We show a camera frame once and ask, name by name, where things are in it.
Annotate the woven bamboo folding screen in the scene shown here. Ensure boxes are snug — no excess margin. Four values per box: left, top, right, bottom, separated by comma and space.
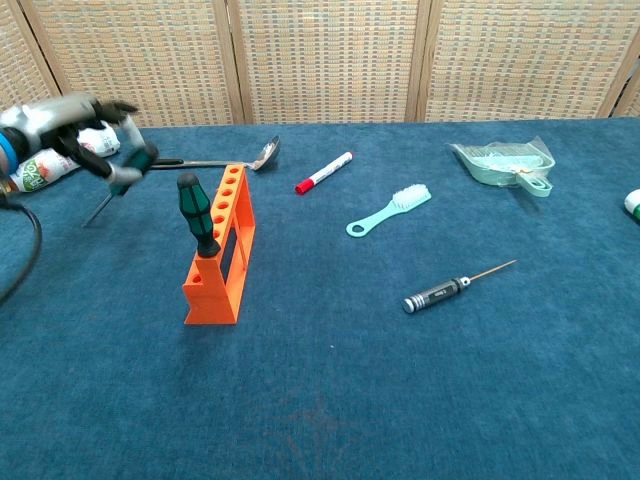
0, 0, 640, 135

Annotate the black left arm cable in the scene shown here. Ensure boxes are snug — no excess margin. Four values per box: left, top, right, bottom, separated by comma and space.
0, 195, 44, 304

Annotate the orange tool rack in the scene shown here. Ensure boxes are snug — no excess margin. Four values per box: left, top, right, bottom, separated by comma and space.
180, 164, 257, 327

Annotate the black precision screwdriver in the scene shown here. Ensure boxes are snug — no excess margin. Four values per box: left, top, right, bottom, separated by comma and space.
402, 259, 518, 315

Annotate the green black segmented screwdriver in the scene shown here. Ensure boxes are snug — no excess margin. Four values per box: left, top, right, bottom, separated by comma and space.
176, 172, 222, 259

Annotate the mint dustpan in bag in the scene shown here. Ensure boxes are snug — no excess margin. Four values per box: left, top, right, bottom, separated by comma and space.
448, 134, 556, 199

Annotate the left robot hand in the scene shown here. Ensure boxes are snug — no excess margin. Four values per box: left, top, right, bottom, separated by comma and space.
0, 92, 160, 187

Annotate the steel ladle black handle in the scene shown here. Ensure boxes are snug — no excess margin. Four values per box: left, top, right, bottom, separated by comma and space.
144, 135, 282, 174

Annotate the mint green brush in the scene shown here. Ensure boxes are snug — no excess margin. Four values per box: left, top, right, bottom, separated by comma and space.
345, 183, 432, 238

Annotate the white marker red cap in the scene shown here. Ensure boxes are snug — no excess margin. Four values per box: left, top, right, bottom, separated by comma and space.
294, 150, 357, 196

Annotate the blue carpet table cover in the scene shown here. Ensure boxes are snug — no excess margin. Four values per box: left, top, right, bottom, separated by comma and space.
0, 116, 640, 480

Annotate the white labelled bottle yellow cap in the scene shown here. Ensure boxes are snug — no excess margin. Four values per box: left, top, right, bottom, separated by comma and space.
8, 127, 122, 194

